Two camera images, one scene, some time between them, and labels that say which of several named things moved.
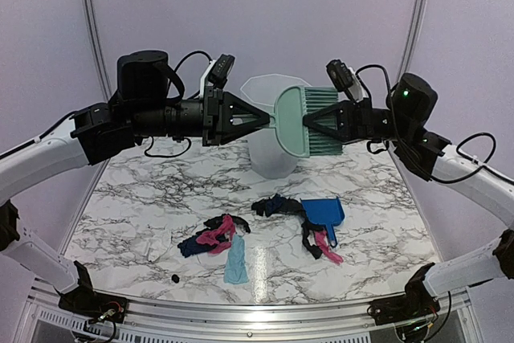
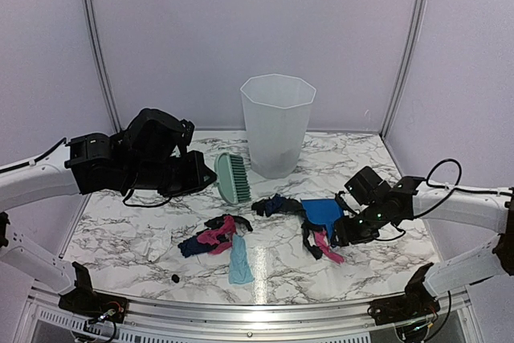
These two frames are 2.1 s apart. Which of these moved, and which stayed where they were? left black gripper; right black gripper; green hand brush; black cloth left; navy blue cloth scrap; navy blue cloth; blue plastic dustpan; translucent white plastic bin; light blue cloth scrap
Moved: left black gripper; right black gripper; green hand brush
Stayed: navy blue cloth scrap; blue plastic dustpan; translucent white plastic bin; black cloth left; light blue cloth scrap; navy blue cloth
